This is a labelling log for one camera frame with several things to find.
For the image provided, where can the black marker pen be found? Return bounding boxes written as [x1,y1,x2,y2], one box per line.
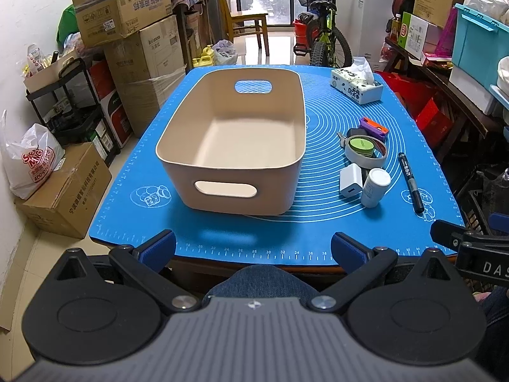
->
[398,153,424,215]

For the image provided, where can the purple orange utility knife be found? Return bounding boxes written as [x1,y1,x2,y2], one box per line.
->
[360,117,389,141]

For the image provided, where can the wooden chair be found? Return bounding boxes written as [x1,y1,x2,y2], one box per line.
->
[217,0,270,57]

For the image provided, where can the beige plastic storage bin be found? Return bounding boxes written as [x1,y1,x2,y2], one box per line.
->
[155,67,306,216]

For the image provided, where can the white red plastic bag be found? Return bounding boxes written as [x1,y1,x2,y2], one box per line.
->
[1,110,66,200]

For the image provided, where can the white pill bottle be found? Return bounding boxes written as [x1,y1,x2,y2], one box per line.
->
[361,168,392,208]

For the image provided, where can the white tissue box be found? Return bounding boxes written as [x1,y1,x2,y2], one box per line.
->
[331,57,383,105]

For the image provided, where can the teal plastic storage crate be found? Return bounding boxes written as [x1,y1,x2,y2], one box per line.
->
[452,4,509,90]

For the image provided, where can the white refrigerator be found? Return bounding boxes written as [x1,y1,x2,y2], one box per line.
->
[336,0,393,71]

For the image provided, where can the yellow oil jug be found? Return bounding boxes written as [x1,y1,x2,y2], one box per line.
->
[192,45,215,67]

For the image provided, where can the black metal shelf rack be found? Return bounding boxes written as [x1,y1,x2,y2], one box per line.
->
[26,58,120,166]

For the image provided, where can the green white product box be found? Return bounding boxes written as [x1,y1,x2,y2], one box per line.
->
[398,12,429,60]

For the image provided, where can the cardboard box on floor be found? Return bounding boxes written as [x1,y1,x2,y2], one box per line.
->
[15,142,111,239]

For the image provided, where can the stacked cardboard boxes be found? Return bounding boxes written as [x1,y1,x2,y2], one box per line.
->
[104,15,185,138]

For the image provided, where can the white charger adapter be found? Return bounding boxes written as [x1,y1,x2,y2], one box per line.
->
[339,163,363,198]

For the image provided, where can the white tape roll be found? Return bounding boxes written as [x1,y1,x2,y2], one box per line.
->
[343,135,388,170]

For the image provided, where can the green black bicycle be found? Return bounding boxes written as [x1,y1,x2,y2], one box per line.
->
[293,0,353,68]

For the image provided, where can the red white appliance box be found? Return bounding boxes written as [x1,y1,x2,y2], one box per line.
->
[88,60,133,149]

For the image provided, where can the open cardboard box top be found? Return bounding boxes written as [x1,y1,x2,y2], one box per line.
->
[73,0,172,47]

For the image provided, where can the blue silicone baking mat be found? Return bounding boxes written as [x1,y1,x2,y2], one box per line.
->
[89,66,463,265]

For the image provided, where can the silver key with ring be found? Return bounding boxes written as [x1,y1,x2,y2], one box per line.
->
[337,132,349,148]

